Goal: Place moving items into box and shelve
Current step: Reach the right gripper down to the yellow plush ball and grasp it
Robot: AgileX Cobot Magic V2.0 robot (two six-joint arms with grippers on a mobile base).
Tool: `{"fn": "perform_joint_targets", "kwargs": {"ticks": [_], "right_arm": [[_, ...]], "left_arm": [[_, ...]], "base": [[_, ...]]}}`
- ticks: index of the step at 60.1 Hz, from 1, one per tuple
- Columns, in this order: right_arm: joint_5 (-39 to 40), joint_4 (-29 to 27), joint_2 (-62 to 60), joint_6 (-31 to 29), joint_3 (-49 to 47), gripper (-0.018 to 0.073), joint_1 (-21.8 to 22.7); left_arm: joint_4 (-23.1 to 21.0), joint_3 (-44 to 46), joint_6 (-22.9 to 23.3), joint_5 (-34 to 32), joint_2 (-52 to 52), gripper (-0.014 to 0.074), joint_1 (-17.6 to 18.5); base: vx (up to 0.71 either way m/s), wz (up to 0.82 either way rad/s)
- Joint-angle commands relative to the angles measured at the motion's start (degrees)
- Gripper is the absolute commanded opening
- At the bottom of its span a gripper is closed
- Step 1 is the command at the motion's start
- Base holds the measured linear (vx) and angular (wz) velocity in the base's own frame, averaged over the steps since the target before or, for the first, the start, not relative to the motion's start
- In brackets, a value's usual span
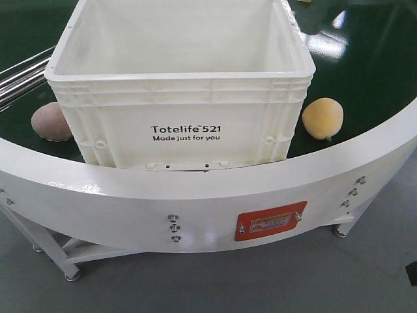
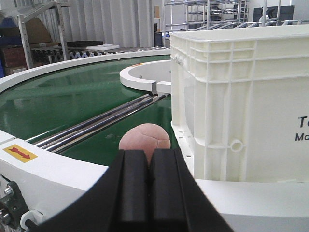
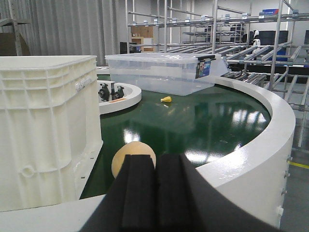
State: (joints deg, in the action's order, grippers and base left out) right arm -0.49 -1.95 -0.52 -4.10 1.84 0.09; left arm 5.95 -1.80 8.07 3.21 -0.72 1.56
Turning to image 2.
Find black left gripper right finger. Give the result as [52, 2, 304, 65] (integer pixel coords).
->
[150, 149, 232, 232]

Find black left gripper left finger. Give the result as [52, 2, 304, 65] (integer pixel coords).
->
[31, 150, 148, 232]

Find pink plush ball toy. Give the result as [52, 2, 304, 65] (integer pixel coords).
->
[118, 123, 171, 165]

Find white plastic tote box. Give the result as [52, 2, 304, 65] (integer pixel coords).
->
[170, 25, 309, 182]

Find steel conveyor rollers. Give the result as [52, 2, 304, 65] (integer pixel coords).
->
[33, 94, 168, 153]

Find white round conveyor table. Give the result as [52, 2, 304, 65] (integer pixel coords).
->
[0, 50, 309, 232]

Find grey flow rack background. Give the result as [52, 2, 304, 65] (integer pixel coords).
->
[162, 0, 309, 34]

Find white metal storage rack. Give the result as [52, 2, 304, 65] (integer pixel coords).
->
[0, 0, 73, 73]

